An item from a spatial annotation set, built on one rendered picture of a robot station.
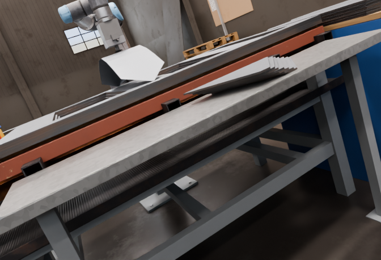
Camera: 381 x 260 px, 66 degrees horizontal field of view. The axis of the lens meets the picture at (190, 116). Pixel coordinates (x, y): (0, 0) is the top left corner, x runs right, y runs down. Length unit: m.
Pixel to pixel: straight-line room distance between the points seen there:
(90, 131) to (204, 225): 0.55
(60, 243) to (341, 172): 1.23
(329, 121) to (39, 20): 12.30
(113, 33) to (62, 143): 0.59
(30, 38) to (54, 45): 0.85
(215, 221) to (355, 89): 0.71
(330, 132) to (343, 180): 0.25
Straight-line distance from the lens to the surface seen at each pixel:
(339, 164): 1.56
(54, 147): 0.96
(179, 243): 1.17
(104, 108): 0.95
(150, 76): 1.08
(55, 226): 0.80
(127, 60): 1.21
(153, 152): 0.66
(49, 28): 13.04
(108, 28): 1.35
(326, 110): 1.45
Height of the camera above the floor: 0.92
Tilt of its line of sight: 13 degrees down
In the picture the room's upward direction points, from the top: 21 degrees counter-clockwise
